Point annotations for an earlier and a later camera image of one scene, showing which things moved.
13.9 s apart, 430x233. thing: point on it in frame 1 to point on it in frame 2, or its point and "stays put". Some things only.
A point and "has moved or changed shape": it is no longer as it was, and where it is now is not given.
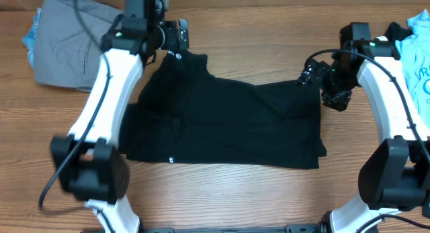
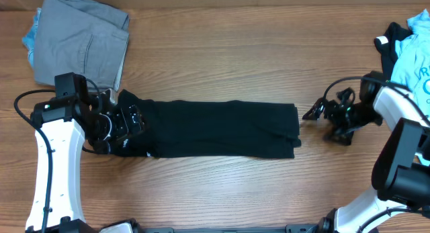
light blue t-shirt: [414, 49] stays put
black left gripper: [170, 41] to [124, 129]
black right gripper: [340, 99] to [332, 107]
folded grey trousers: [65, 53] stays put
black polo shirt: [182, 115] has moved or changed shape
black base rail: [295, 228] stays put
